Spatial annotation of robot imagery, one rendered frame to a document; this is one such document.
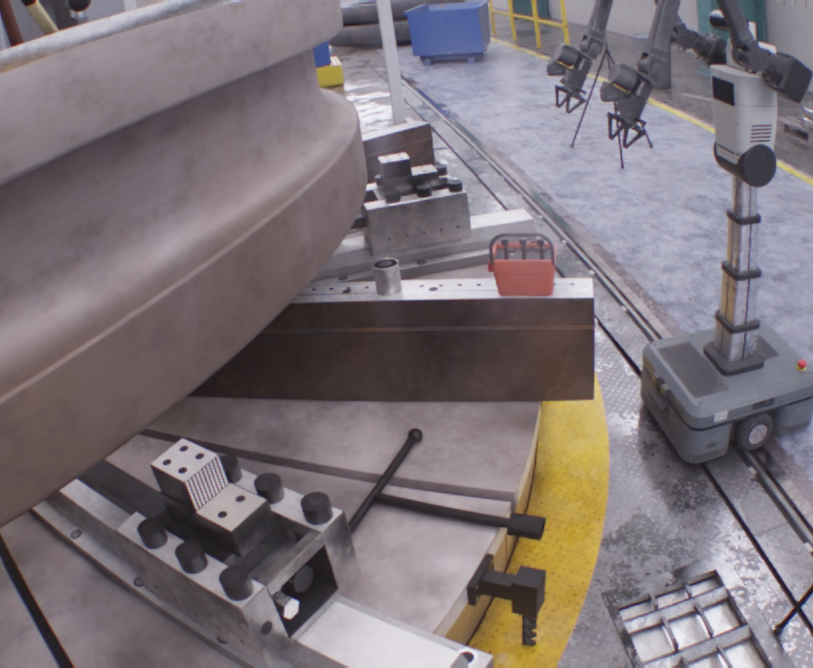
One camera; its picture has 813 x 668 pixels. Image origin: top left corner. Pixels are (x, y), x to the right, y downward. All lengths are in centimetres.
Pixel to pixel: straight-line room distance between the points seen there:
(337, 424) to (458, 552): 74
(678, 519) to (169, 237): 179
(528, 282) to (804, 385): 119
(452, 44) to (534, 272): 958
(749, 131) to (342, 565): 176
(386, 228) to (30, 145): 212
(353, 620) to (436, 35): 1062
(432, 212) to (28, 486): 226
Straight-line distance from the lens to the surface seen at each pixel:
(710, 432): 264
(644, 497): 259
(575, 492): 261
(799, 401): 286
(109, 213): 173
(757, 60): 218
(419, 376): 250
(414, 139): 457
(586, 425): 291
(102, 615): 211
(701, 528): 249
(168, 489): 163
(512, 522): 200
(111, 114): 156
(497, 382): 247
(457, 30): 1166
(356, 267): 339
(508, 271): 228
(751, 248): 262
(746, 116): 239
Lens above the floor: 174
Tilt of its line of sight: 30 degrees down
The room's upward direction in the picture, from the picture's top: 8 degrees counter-clockwise
